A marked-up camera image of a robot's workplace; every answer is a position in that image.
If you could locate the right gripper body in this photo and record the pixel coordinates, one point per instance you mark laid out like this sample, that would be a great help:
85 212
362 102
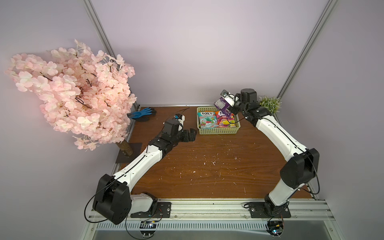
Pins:
233 109

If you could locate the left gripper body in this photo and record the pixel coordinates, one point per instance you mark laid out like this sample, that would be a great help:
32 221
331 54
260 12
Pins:
178 137

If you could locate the teal Fox's candy bag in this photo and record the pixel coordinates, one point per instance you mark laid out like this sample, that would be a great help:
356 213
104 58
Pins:
208 120

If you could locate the yellow pink Fox's candy bag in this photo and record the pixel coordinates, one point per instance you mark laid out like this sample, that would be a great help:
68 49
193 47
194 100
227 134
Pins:
224 121

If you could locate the purple candy bag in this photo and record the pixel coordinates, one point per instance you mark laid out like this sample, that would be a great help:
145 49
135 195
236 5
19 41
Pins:
222 105

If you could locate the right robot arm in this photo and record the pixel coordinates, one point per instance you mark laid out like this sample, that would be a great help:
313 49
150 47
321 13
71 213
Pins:
301 162

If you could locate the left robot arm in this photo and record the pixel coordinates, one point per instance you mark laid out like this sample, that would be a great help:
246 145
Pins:
114 199

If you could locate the green plastic basket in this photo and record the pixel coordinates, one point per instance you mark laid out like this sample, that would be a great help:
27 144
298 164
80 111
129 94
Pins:
216 131

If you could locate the small potted green plant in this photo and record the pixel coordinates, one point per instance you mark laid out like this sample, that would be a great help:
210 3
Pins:
272 104

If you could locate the blue black work glove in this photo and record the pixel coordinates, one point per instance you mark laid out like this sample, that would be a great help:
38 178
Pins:
142 115

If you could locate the pink artificial blossom tree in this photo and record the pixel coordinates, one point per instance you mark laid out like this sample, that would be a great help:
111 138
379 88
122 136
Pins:
82 93

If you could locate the left controller board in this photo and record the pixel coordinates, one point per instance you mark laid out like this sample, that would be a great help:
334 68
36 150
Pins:
148 229

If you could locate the controller board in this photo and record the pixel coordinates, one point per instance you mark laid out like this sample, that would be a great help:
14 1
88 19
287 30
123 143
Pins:
148 229
275 228

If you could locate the right controller board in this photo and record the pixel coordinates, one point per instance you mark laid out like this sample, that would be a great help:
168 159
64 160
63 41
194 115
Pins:
275 228

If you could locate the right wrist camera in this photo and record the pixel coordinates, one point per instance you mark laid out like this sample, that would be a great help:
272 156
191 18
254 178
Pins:
228 96

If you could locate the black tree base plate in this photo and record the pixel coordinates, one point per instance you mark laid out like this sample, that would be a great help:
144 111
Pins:
132 153

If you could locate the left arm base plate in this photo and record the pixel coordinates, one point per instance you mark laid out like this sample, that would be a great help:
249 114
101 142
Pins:
157 210

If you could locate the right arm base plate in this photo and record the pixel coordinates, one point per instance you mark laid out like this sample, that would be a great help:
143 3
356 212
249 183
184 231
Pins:
268 210

